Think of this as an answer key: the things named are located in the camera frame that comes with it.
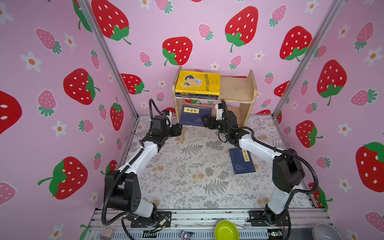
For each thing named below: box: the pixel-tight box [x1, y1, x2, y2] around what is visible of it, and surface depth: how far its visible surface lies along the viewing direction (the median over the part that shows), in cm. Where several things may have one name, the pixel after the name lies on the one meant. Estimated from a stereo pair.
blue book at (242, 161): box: [228, 148, 256, 175], surface depth 95 cm
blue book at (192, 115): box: [180, 105, 212, 127], surface depth 90 cm
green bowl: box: [214, 220, 240, 240], surface depth 71 cm
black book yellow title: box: [175, 92, 219, 100], surface depth 70 cm
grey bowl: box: [312, 223, 343, 240], surface depth 69 cm
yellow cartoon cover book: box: [175, 70, 221, 96], surface depth 72 cm
